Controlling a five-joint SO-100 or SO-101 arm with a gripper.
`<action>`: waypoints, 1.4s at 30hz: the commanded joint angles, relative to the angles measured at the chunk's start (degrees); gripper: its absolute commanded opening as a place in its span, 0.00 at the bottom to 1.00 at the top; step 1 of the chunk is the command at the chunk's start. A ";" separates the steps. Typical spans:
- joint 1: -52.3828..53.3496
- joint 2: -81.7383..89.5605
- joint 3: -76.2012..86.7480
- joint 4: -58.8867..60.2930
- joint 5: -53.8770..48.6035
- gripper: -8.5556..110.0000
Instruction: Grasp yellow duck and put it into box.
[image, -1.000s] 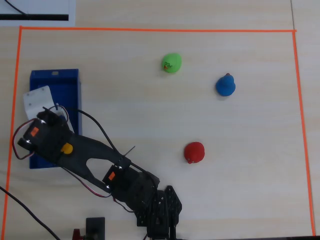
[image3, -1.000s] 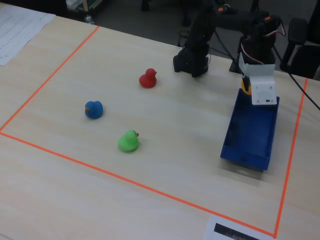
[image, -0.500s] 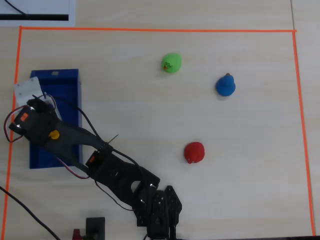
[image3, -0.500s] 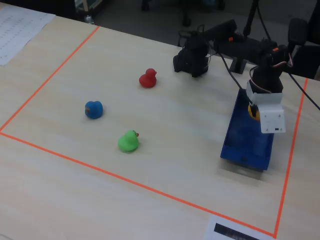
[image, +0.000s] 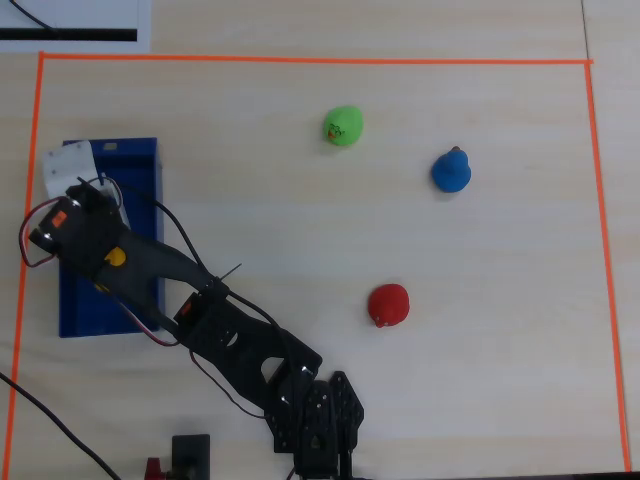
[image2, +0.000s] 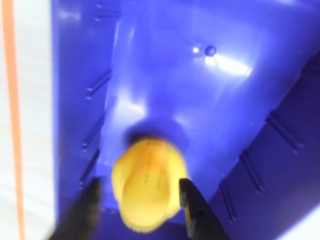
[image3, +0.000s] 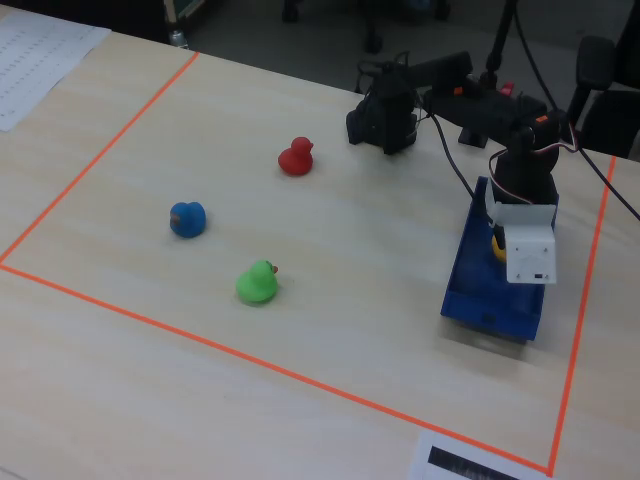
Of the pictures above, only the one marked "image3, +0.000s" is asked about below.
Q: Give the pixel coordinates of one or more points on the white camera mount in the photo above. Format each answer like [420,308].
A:
[530,255]

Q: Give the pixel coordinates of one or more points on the green rubber duck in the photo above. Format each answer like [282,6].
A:
[256,285]

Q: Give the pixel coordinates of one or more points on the red rubber duck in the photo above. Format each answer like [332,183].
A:
[295,160]

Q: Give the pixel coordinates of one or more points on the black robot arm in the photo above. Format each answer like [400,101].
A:
[390,110]

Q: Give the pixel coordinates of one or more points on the long orange tape strip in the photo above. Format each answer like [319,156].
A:
[275,368]

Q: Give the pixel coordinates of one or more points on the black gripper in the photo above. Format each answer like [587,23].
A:
[501,239]

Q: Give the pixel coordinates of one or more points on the blue rubber duck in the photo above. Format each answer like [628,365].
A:
[189,220]

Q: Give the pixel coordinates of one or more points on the white paper with black bar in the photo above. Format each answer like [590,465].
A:
[419,467]

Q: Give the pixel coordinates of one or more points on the black office chair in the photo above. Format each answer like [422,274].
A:
[615,120]

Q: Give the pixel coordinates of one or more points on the clear plastic bottle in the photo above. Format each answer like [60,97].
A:
[178,39]

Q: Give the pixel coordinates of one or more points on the black camera stand pole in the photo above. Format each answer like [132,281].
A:
[500,40]

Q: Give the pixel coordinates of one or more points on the blue plastic box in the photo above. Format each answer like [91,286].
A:
[480,295]

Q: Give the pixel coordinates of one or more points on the yellow rubber duck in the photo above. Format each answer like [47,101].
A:
[498,252]

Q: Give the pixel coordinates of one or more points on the printed white paper sheet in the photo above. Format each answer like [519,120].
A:
[35,65]

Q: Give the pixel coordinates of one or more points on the black table clamp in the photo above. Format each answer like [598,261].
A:
[472,137]

